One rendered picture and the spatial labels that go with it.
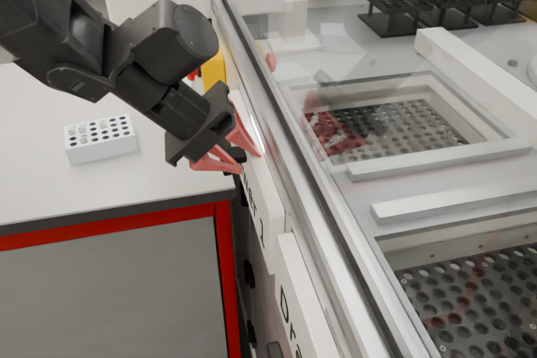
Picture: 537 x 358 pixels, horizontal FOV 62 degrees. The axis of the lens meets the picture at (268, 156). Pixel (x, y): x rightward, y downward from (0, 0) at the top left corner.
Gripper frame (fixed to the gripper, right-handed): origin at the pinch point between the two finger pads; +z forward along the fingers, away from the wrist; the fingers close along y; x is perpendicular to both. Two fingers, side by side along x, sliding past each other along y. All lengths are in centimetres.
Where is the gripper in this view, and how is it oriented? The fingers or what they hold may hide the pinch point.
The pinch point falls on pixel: (246, 159)
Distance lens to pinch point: 57.5
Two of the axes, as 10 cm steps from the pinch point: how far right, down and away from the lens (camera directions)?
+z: 6.5, 5.1, 5.6
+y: 7.3, -6.2, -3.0
